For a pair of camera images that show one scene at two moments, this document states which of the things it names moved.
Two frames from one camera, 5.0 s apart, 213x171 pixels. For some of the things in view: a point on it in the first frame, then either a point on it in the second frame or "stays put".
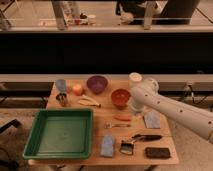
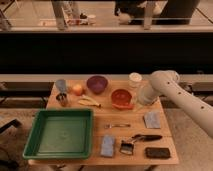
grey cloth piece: x=152 y=120 stays put
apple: x=78 y=89 stays put
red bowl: x=120 y=97 stays put
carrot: x=123 y=117 → x=124 y=106
